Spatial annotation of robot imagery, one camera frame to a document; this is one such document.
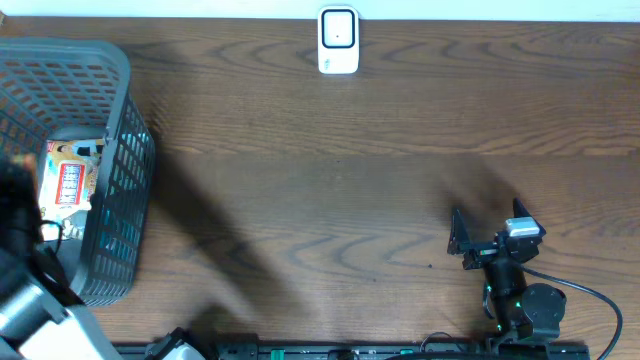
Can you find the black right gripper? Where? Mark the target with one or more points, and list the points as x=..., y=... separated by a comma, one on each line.
x=459, y=237

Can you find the orange snack bag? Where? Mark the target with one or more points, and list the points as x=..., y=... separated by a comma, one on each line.
x=69, y=181

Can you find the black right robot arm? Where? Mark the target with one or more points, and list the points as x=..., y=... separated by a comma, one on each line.
x=524, y=312

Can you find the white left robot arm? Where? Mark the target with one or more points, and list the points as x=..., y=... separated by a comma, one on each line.
x=41, y=317

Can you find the white barcode scanner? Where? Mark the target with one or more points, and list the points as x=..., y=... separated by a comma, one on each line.
x=338, y=45

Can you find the dark grey plastic basket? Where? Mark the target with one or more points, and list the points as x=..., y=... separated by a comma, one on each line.
x=75, y=90

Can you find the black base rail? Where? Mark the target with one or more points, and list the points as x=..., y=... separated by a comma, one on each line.
x=182, y=344

